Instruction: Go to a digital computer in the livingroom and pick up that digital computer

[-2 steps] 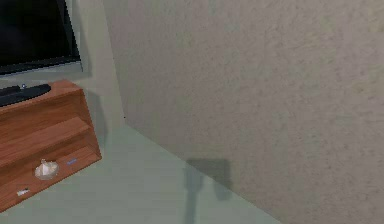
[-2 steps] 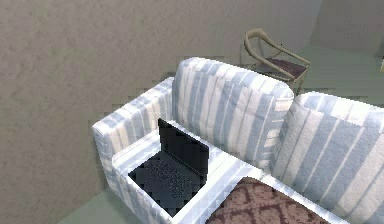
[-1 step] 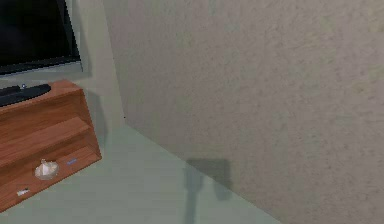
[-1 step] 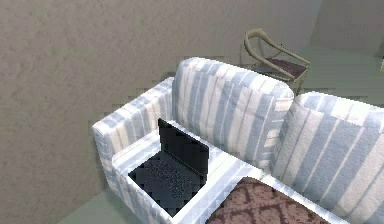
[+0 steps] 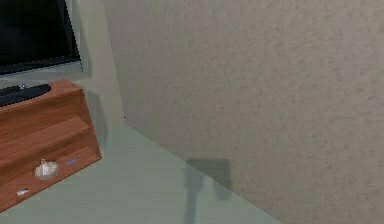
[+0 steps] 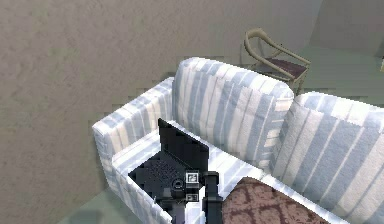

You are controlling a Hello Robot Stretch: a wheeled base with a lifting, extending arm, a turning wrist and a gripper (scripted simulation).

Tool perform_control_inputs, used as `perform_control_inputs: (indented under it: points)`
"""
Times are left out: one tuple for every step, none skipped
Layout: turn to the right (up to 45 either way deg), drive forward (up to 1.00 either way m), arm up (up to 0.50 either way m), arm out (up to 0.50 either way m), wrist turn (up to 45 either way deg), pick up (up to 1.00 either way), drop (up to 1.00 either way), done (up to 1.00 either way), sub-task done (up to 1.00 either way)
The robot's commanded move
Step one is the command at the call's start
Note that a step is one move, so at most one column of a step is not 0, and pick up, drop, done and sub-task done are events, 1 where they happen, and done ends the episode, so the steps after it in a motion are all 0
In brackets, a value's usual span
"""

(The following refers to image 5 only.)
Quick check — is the white round bowl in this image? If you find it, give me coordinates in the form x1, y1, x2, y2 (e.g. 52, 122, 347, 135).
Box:
34, 158, 60, 181

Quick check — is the brown wooden television stand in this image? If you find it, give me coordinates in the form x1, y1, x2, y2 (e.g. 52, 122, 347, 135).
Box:
0, 79, 103, 214

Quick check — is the black television set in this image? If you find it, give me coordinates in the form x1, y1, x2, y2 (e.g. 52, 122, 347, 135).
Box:
0, 0, 84, 108

